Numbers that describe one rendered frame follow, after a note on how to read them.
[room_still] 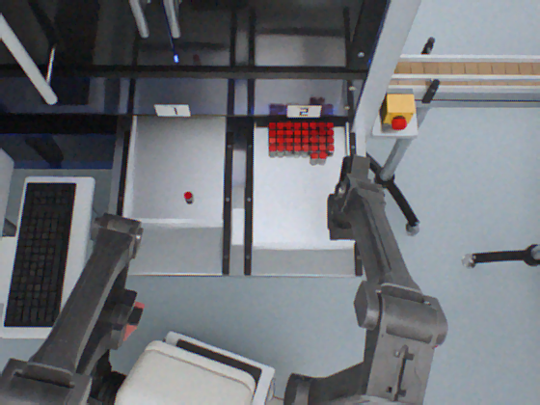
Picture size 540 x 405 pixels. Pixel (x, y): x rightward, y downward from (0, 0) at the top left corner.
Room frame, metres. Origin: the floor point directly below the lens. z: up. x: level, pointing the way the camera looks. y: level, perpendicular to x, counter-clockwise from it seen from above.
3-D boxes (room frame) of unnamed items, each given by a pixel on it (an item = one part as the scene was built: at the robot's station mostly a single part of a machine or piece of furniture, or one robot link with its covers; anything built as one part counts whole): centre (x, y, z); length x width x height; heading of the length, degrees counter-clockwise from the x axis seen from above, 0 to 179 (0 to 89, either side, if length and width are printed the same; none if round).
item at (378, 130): (0.78, -0.37, 0.87); 0.14 x 0.13 x 0.02; 0
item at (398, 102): (0.74, -0.35, 0.99); 0.08 x 0.07 x 0.07; 0
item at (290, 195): (0.56, -0.10, 0.90); 0.34 x 0.26 x 0.04; 0
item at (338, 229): (0.38, -0.17, 1.19); 0.10 x 0.07 x 0.07; 179
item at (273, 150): (0.65, -0.10, 0.90); 0.18 x 0.02 x 0.05; 90
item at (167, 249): (0.55, 0.07, 0.87); 0.70 x 0.48 x 0.02; 90
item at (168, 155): (0.63, 0.24, 0.90); 0.34 x 0.26 x 0.04; 0
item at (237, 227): (0.47, 0.07, 0.91); 0.14 x 0.03 x 0.06; 179
